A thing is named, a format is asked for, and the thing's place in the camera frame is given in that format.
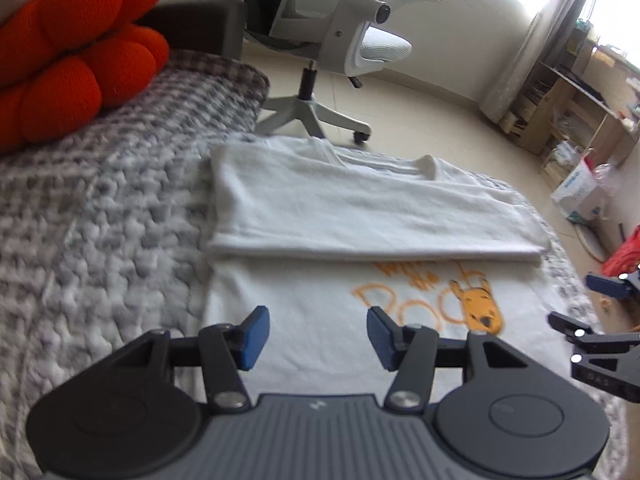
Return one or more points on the white t-shirt with orange print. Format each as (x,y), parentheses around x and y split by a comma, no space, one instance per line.
(350,210)

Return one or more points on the grey curtain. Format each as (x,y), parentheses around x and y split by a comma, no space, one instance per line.
(535,50)

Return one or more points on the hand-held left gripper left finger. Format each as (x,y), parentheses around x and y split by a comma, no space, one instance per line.
(255,335)

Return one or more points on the white round stand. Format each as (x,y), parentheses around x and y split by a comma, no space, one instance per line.
(592,247)

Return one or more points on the wooden shelf unit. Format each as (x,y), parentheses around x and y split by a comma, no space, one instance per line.
(575,105)

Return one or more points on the white paper bag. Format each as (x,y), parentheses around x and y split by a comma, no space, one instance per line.
(577,190)

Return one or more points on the grey quilted blanket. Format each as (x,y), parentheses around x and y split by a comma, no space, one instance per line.
(100,260)

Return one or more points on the clear plastic bag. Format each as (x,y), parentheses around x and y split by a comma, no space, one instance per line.
(605,174)

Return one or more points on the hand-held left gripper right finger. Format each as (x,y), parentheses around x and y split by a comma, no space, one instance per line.
(382,337)

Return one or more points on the dark grey sofa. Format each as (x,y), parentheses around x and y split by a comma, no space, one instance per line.
(200,25)

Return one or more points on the red cloth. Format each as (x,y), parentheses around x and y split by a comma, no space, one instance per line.
(625,255)

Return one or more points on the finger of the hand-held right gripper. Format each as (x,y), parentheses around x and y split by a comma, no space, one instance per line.
(570,327)
(605,286)

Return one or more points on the white office chair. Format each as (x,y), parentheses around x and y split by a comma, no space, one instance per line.
(340,25)

